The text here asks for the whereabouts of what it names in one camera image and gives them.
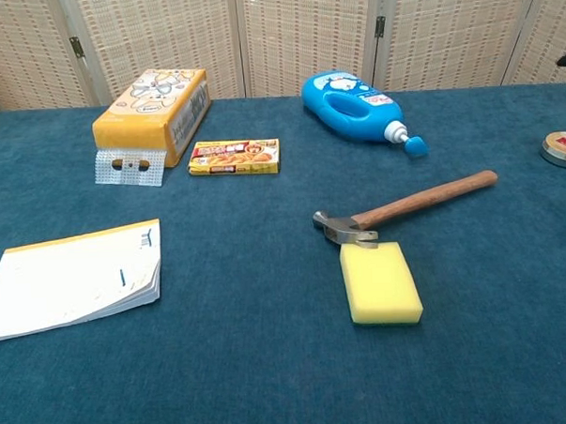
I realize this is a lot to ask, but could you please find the yellow sponge block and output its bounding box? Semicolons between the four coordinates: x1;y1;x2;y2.
338;240;425;327

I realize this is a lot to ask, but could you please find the yellow curry box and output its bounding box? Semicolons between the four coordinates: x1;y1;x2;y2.
186;137;283;178

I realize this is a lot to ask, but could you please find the wooden handle claw hammer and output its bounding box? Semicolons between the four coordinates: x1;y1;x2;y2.
310;169;502;253

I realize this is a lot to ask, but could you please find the round gold tin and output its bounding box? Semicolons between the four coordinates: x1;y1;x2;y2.
538;130;566;172

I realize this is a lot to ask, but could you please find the blue felt table cover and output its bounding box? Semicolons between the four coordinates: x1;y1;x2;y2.
0;83;566;424

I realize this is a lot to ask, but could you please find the bamboo folding screen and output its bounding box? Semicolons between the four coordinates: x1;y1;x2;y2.
0;0;566;117

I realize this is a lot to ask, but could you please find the blue cartoon pump bottle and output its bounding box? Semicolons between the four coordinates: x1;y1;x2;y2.
299;65;430;164

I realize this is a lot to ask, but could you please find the orange cartoon tissue pack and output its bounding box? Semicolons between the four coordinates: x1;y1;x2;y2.
89;67;216;191

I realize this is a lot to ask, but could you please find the white notepad yellow binding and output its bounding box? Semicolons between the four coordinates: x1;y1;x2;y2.
0;219;166;343

